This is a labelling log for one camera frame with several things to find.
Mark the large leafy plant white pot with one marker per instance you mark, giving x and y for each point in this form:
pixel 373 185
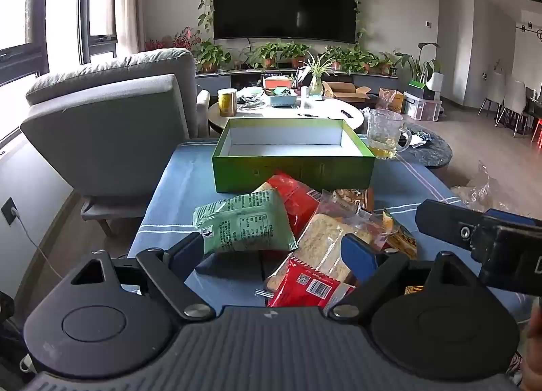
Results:
pixel 419 65

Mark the green cardboard box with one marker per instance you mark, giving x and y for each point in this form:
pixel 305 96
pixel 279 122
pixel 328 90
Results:
pixel 292 170

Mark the glass mug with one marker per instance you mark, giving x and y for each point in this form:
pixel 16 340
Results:
pixel 385 132

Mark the yellow snack packet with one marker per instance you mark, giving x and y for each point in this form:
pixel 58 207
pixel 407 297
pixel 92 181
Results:
pixel 402 240

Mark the wall socket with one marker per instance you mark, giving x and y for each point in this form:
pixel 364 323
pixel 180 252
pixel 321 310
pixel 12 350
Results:
pixel 9 211

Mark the red stool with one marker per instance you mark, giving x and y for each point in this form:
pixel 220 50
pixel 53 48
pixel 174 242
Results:
pixel 537 130

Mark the red snack packet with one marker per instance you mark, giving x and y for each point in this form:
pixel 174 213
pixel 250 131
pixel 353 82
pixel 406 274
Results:
pixel 305 285

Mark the blue striped tablecloth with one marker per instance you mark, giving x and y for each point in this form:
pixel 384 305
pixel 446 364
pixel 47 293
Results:
pixel 178 187

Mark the light blue basket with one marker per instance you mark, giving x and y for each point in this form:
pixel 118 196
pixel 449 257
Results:
pixel 281 98

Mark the green snack packet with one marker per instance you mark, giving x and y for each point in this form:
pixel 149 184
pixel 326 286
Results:
pixel 245 226

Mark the clear storage box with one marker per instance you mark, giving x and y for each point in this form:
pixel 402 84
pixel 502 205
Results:
pixel 423 109

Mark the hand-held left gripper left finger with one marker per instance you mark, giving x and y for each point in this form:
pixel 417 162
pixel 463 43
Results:
pixel 186 252

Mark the white dining chair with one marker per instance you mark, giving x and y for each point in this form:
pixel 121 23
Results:
pixel 493 92
pixel 514 103

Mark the clear cracker packet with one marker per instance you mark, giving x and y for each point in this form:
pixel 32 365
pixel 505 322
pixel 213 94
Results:
pixel 326 238

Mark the grey sofa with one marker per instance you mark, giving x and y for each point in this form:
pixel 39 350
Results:
pixel 106 128

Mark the black pen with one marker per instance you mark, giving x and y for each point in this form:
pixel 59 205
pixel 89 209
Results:
pixel 308 115

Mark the red flower decoration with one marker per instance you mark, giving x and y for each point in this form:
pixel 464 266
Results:
pixel 182 37

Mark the black round side table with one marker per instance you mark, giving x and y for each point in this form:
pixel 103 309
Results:
pixel 432 154

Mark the person's right forearm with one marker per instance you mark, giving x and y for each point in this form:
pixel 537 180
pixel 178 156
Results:
pixel 535 340

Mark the yellow can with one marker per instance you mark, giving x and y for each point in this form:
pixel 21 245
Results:
pixel 228 103

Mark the large window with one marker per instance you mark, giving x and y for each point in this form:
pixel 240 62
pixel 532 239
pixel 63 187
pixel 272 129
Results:
pixel 21 1

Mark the white round coffee table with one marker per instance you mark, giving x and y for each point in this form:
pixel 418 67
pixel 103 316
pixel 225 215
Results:
pixel 322 113

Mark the spider plant in glass vase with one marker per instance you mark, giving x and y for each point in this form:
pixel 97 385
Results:
pixel 316 77

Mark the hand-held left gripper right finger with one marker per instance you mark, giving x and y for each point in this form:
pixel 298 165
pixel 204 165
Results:
pixel 358 256

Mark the open cardboard box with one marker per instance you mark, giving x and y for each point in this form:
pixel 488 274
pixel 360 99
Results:
pixel 347 92

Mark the light curtain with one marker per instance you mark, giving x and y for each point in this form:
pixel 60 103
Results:
pixel 129 1

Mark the potted pothos plant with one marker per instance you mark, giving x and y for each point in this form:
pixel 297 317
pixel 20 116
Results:
pixel 209 54
pixel 275 52
pixel 351 58

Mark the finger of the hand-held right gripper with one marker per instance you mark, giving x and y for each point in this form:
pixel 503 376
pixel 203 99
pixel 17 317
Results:
pixel 444 223
pixel 506 215

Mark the clear plastic bag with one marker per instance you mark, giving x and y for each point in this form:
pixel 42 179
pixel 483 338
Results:
pixel 480 192

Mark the orange box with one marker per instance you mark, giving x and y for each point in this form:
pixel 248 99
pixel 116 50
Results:
pixel 275 82

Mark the red yellow chips packet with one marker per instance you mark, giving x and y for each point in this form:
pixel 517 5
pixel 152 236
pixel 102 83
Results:
pixel 296 200

